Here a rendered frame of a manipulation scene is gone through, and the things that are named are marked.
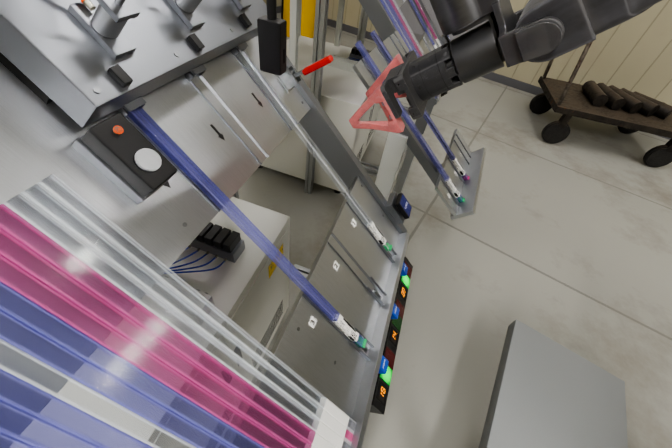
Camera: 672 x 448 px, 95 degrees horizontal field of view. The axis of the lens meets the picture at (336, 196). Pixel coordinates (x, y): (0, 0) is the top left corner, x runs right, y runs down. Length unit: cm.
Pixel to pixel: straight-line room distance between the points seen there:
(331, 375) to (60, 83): 49
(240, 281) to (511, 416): 63
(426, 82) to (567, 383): 73
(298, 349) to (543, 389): 58
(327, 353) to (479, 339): 113
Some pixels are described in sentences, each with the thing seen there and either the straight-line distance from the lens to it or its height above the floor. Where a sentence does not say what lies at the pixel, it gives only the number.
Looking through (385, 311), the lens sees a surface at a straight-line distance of 66.
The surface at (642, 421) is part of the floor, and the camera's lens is 188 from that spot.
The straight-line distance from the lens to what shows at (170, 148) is 42.
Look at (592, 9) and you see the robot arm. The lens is 42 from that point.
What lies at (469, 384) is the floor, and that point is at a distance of 151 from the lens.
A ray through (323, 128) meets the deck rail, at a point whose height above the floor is 95.
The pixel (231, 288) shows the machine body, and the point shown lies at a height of 62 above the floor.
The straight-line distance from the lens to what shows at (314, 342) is 52.
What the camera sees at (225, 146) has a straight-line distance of 47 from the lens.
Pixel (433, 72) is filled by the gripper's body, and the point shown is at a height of 115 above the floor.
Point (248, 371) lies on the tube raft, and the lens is 43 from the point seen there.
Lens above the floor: 130
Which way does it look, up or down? 44 degrees down
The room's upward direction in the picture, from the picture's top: 9 degrees clockwise
